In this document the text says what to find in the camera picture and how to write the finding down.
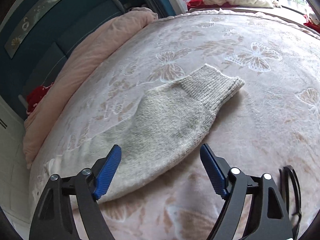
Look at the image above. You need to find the cream knitted sweater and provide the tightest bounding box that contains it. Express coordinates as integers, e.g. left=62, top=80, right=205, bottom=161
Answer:
left=88, top=64, right=244, bottom=198

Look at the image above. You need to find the red cloth by window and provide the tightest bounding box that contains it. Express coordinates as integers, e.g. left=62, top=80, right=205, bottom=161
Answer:
left=187, top=0, right=233, bottom=11

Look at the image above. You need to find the pink butterfly bed blanket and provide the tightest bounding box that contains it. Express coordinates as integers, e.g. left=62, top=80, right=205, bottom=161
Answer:
left=23, top=10, right=319, bottom=239

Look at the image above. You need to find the red cloth at headboard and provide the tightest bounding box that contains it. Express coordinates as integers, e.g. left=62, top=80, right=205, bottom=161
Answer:
left=26, top=82, right=54, bottom=115

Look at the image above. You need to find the pink rolled duvet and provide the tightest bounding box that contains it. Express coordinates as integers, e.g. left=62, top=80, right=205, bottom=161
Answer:
left=23, top=7, right=158, bottom=168

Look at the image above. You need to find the framed grey wall picture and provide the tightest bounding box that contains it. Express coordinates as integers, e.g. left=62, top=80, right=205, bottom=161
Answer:
left=4, top=0, right=61, bottom=59

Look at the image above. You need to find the teal upholstered headboard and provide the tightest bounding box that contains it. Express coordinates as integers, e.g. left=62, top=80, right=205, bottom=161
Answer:
left=1, top=0, right=173, bottom=119

